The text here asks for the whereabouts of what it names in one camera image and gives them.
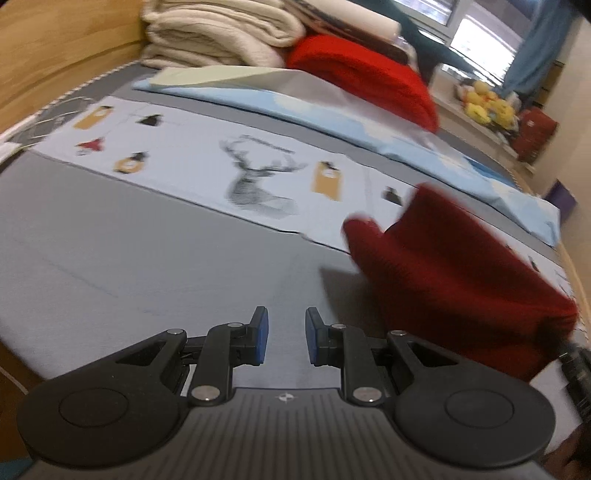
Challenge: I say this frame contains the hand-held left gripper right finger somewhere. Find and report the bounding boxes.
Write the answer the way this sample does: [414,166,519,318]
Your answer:
[305,307,456,407]

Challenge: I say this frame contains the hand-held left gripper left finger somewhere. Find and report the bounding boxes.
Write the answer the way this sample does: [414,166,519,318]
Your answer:
[115,305,270,408]

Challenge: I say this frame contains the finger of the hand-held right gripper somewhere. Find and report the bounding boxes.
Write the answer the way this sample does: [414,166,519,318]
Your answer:
[556,339,591,422]

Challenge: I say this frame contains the red knit sweater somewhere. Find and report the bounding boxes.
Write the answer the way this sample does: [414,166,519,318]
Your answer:
[342,182,580,384]

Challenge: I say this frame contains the grey bed mattress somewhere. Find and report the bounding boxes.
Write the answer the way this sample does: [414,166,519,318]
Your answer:
[0,60,591,462]

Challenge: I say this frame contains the purple box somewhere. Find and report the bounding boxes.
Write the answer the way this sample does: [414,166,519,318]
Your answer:
[549,180,579,209]

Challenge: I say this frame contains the printed blanket with deer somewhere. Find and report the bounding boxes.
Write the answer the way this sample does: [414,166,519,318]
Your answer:
[34,95,578,301]

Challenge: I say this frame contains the light blue bed sheet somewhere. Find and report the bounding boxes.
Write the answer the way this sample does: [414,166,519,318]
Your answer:
[131,66,561,245]

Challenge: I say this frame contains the red suitcase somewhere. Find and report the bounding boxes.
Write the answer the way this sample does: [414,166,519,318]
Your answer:
[512,108,560,163]

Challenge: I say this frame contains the red cushion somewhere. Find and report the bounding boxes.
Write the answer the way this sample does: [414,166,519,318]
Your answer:
[285,34,440,132]

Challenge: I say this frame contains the yellow plush toys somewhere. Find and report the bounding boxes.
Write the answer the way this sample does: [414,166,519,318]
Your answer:
[462,80,518,131]

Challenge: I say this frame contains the beige folded blanket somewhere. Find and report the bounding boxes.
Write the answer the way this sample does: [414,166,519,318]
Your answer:
[139,0,308,70]

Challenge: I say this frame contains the dark teal cloth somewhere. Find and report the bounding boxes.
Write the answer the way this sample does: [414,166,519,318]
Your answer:
[369,0,472,77]

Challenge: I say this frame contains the white folded cloth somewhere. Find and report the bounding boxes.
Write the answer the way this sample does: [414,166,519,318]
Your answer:
[286,0,403,47]

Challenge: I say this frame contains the blue curtain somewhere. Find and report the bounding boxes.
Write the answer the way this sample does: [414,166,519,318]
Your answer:
[501,0,578,99]

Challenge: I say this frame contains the wooden headboard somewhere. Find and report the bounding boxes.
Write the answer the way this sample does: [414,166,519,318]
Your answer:
[0,0,148,134]

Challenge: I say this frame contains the window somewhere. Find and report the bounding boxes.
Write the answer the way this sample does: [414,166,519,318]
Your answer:
[402,0,525,70]

